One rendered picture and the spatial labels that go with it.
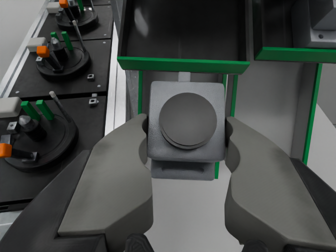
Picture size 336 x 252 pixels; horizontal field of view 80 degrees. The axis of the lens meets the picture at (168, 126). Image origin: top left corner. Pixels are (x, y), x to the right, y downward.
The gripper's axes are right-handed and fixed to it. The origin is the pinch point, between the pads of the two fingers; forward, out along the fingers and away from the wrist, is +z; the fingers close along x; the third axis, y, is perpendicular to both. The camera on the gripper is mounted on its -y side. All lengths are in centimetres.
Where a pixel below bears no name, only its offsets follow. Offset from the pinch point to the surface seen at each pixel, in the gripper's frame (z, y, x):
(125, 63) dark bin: 9.7, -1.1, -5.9
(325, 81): 98, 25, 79
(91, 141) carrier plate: 23.1, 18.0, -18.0
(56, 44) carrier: 42, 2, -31
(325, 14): 10.2, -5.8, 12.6
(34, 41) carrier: 52, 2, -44
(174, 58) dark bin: 11.6, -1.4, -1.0
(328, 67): 94, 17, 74
